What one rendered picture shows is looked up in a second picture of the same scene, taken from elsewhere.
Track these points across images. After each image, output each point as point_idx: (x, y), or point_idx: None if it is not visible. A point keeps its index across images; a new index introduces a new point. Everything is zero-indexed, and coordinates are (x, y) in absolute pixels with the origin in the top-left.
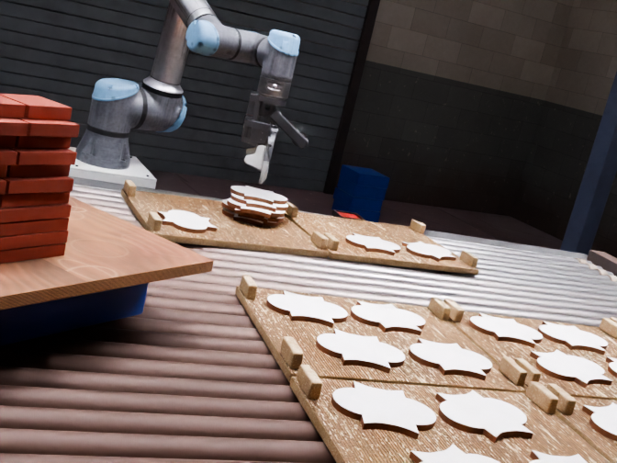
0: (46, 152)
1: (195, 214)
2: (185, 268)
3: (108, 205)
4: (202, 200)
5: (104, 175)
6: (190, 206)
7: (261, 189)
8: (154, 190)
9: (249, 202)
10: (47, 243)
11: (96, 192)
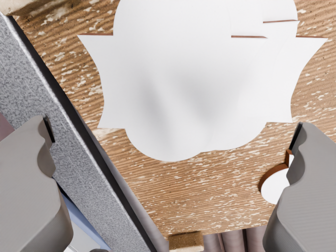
0: None
1: (276, 175)
2: None
3: (214, 234)
4: (128, 163)
5: (72, 245)
6: (189, 177)
7: (108, 82)
8: (89, 207)
9: (271, 111)
10: None
11: (167, 245)
